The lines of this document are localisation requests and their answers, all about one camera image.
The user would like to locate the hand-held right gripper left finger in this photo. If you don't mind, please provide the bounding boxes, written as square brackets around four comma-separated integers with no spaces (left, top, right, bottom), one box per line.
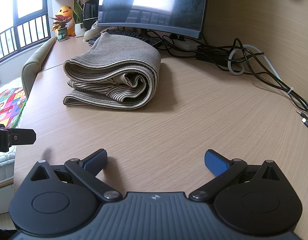
[30,149,122,202]

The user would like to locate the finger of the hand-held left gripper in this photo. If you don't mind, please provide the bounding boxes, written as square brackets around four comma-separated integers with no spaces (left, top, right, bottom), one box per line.
[9,128,37,146]

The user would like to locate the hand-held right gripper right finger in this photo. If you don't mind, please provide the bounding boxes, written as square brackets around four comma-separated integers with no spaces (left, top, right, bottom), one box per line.
[189,149,283,202]

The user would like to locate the beige striped sweater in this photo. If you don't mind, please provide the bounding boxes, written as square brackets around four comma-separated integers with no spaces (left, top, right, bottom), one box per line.
[62,32,161,110]

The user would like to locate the colourful patterned blanket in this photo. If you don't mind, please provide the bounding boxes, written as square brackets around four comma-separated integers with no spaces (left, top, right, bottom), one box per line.
[0,87,27,128]

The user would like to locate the olive padded headboard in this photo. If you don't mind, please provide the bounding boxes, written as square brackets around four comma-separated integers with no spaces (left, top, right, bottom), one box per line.
[21,37,58,99]

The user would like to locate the black power adapter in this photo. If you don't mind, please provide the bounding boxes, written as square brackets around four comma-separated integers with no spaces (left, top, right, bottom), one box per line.
[196,49,231,64]

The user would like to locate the red-leaf potted plant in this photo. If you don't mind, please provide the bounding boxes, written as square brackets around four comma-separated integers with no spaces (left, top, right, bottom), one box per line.
[49,14,74,42]

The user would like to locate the snake plant in white pot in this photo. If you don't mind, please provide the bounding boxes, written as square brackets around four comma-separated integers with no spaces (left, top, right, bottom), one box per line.
[72,0,85,37]

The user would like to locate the white power strip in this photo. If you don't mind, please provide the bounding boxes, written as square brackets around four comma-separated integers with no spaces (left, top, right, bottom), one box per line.
[169,34,199,51]

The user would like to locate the off-white rounded object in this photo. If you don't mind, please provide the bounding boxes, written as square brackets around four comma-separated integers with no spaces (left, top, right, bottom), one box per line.
[83,21,102,42]

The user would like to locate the yellow plush toy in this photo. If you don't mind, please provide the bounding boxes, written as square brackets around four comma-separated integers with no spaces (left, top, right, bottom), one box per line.
[56,5,76,37]

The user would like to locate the black keyboard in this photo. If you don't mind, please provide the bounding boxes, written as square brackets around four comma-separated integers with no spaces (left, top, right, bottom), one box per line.
[88,29,162,47]

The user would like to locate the black framed window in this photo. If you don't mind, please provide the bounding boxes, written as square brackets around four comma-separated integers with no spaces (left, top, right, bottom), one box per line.
[0,0,53,65]

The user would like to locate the black kettle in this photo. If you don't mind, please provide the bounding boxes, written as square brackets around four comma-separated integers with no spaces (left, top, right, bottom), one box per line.
[82,0,99,29]

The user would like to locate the curved dark monitor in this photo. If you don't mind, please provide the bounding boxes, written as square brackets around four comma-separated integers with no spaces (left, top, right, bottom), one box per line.
[97,0,210,40]

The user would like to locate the grey looped cable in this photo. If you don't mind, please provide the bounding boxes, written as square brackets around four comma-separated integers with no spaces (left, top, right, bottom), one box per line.
[228,44,282,80]

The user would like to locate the audio jack cable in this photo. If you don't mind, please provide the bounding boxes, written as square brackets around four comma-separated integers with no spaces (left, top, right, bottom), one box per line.
[295,110,308,133]

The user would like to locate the black cable bundle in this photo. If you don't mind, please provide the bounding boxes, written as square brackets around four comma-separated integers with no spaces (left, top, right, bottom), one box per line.
[146,30,308,120]

